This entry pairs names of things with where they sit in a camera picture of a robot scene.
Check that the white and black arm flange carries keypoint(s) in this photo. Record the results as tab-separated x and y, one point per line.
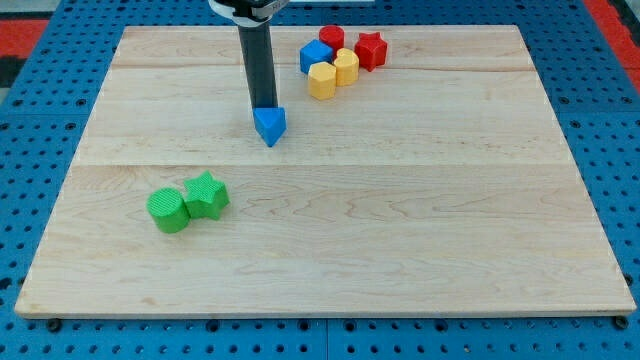
247	13

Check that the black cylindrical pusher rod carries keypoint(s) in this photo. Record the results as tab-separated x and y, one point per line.
257	54

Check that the blue triangle block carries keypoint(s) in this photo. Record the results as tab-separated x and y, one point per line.
270	124

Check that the blue cube block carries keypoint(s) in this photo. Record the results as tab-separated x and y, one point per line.
314	52

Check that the yellow hexagon block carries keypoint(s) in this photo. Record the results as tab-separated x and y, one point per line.
322	81

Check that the red cylinder block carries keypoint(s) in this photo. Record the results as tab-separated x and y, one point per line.
333	36

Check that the yellow heart block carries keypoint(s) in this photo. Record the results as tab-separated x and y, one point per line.
347	67

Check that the red star block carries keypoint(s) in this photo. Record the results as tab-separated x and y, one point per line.
371	50

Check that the green star block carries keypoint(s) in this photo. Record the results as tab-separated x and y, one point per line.
206	196

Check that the green cylinder block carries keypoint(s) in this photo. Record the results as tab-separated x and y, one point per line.
168	210

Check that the wooden board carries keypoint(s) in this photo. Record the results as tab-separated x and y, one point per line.
439	185

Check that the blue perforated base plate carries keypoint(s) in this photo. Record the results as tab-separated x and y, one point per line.
50	100

